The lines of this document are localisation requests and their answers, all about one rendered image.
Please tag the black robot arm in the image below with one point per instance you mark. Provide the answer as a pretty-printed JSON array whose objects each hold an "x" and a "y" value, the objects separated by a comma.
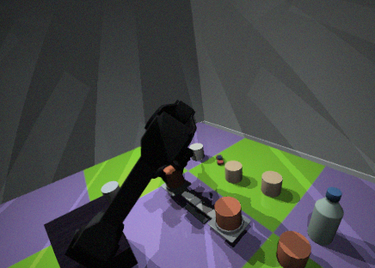
[{"x": 169, "y": 131}]

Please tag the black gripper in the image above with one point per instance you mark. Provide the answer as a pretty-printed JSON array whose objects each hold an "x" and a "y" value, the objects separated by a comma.
[{"x": 161, "y": 173}]

